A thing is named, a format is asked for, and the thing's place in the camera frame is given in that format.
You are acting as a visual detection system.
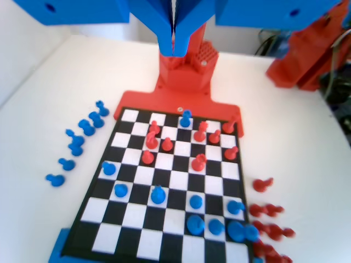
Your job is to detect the blue chess queen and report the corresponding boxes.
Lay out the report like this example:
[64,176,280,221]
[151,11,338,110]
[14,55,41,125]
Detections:
[150,185,166,205]

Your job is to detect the blue king chess piece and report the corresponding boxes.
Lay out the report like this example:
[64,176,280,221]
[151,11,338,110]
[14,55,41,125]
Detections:
[227,220,260,243]

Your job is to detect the blue base plate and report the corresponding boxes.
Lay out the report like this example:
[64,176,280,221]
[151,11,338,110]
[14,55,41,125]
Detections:
[48,226,263,263]

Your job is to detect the blue pawn chess piece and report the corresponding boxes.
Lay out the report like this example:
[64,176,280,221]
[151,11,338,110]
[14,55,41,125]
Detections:
[114,184,129,198]
[46,174,66,188]
[227,200,246,215]
[67,144,84,157]
[189,194,203,210]
[101,161,116,177]
[58,158,76,171]
[208,218,226,236]

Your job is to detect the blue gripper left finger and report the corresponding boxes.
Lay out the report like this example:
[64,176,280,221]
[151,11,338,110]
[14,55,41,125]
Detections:
[12,0,175,57]

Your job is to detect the red base plate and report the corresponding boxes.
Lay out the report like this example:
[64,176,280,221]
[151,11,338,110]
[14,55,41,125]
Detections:
[112,83,245,138]

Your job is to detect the captured red chess pieces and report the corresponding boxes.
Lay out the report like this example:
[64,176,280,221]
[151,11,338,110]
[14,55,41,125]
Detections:
[222,115,239,134]

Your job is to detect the black and white chessboard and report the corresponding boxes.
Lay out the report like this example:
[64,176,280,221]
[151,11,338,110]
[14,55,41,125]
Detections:
[60,106,256,263]

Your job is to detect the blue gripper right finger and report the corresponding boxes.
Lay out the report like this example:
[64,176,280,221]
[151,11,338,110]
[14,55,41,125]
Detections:
[174,0,341,58]

